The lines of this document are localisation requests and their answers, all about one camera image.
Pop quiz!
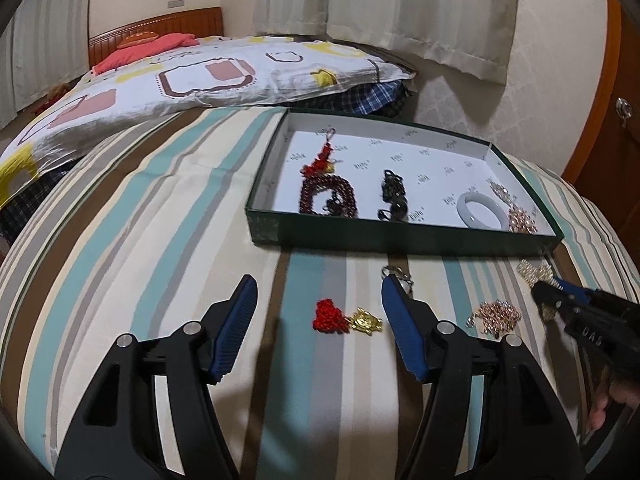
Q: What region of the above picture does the silver crystal brooch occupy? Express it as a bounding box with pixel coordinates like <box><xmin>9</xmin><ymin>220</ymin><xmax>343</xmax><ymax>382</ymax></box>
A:
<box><xmin>381</xmin><ymin>265</ymin><xmax>415</xmax><ymax>295</ymax></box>

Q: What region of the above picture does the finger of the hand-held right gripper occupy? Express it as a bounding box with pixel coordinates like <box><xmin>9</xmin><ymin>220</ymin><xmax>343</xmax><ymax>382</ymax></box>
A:
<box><xmin>550</xmin><ymin>276</ymin><xmax>601</xmax><ymax>303</ymax></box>
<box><xmin>531</xmin><ymin>281</ymin><xmax>576</xmax><ymax>321</ymax></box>

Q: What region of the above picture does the pale jade bangle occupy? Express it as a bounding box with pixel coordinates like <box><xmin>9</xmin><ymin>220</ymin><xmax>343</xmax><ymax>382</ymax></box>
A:
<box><xmin>456</xmin><ymin>191</ymin><xmax>510</xmax><ymax>231</ymax></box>

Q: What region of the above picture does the blue plaid bedsheet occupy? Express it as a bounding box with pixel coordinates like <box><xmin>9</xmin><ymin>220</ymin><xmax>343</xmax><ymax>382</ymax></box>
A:
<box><xmin>295</xmin><ymin>77</ymin><xmax>416</xmax><ymax>121</ymax></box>

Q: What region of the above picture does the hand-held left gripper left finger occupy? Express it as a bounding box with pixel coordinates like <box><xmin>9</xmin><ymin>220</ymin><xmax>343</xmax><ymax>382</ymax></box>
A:
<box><xmin>54</xmin><ymin>274</ymin><xmax>259</xmax><ymax>480</ymax></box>

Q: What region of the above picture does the red knot charm with cord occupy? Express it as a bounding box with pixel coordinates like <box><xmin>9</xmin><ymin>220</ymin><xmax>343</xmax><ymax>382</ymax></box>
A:
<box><xmin>299</xmin><ymin>129</ymin><xmax>346</xmax><ymax>176</ymax></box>

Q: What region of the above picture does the wooden headboard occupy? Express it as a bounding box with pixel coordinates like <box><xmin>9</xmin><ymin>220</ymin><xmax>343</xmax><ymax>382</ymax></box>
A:
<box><xmin>87</xmin><ymin>6</ymin><xmax>224</xmax><ymax>68</ymax></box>

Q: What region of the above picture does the white grommet curtain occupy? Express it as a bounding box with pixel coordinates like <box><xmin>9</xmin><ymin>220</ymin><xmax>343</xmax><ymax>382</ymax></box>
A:
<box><xmin>0</xmin><ymin>0</ymin><xmax>96</xmax><ymax>128</ymax></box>

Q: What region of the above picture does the brown wooden door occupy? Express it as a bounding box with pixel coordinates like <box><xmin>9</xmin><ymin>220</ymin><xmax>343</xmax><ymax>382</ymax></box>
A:
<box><xmin>560</xmin><ymin>0</ymin><xmax>640</xmax><ymax>231</ymax></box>

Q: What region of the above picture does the black bead bracelet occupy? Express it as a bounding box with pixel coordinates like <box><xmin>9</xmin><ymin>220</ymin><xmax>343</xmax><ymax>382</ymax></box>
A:
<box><xmin>376</xmin><ymin>169</ymin><xmax>415</xmax><ymax>223</ymax></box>

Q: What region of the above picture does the red heart gold turtle charm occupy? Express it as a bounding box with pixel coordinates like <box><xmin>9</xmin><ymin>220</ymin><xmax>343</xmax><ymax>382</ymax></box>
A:
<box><xmin>312</xmin><ymin>298</ymin><xmax>385</xmax><ymax>335</ymax></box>

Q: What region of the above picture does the silver chain bracelet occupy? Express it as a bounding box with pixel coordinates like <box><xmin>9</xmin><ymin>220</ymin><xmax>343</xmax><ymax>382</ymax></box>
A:
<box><xmin>516</xmin><ymin>259</ymin><xmax>556</xmax><ymax>288</ymax></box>

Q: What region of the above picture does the round red embroidered cushion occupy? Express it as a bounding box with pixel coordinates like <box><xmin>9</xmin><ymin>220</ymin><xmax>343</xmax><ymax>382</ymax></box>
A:
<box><xmin>119</xmin><ymin>30</ymin><xmax>158</xmax><ymax>48</ymax></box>

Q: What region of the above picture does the red pillow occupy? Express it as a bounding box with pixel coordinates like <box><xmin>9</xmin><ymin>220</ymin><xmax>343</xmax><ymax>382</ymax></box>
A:
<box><xmin>94</xmin><ymin>33</ymin><xmax>197</xmax><ymax>75</ymax></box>

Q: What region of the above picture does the rose gold chain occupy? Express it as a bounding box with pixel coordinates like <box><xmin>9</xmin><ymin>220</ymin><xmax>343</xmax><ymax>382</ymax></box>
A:
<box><xmin>487</xmin><ymin>179</ymin><xmax>540</xmax><ymax>235</ymax></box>

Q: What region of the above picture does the dark red bead necklace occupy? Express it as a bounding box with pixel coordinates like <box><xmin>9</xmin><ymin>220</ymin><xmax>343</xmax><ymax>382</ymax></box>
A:
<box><xmin>299</xmin><ymin>176</ymin><xmax>358</xmax><ymax>218</ymax></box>

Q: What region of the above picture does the person's right hand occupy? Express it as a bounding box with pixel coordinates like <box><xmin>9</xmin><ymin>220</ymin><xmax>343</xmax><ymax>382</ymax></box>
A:
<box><xmin>586</xmin><ymin>372</ymin><xmax>640</xmax><ymax>433</ymax></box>

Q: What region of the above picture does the rose gold brooch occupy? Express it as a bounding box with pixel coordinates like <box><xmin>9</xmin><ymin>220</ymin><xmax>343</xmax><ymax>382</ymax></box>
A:
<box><xmin>467</xmin><ymin>300</ymin><xmax>522</xmax><ymax>336</ymax></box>

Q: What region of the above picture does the green shallow cardboard box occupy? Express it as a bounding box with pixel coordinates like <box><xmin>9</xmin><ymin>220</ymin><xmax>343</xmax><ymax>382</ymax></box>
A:
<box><xmin>245</xmin><ymin>106</ymin><xmax>565</xmax><ymax>252</ymax></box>

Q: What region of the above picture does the white patterned quilt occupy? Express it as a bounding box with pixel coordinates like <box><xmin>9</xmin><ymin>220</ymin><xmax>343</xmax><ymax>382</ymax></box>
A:
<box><xmin>0</xmin><ymin>35</ymin><xmax>416</xmax><ymax>208</ymax></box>

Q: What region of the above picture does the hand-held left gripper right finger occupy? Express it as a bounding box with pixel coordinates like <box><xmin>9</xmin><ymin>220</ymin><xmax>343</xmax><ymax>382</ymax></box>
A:
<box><xmin>381</xmin><ymin>275</ymin><xmax>586</xmax><ymax>480</ymax></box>

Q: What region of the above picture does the striped cloth cover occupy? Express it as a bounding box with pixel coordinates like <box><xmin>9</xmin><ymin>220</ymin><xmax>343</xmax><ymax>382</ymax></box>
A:
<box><xmin>0</xmin><ymin>105</ymin><xmax>640</xmax><ymax>480</ymax></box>

